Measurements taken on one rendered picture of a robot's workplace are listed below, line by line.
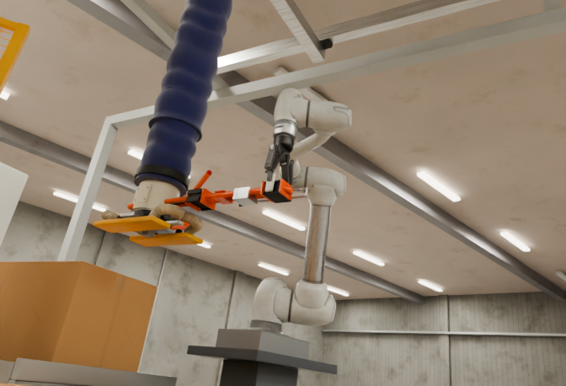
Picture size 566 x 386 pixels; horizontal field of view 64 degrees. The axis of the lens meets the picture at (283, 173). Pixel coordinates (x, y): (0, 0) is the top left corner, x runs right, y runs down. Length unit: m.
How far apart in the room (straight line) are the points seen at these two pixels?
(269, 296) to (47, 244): 11.23
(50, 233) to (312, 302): 11.42
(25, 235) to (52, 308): 11.23
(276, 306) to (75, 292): 0.91
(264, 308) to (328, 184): 0.66
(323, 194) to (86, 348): 1.16
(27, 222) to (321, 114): 11.82
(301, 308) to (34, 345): 1.10
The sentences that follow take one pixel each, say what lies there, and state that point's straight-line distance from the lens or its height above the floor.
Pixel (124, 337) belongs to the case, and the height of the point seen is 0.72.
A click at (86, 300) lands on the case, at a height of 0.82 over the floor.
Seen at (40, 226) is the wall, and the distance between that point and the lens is 13.19.
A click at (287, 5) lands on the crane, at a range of 3.27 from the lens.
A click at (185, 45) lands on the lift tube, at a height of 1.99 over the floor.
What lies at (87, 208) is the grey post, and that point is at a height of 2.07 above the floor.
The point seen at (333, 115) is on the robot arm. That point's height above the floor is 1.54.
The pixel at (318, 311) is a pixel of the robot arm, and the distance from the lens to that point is 2.22.
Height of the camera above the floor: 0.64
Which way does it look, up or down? 25 degrees up
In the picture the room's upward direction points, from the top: 8 degrees clockwise
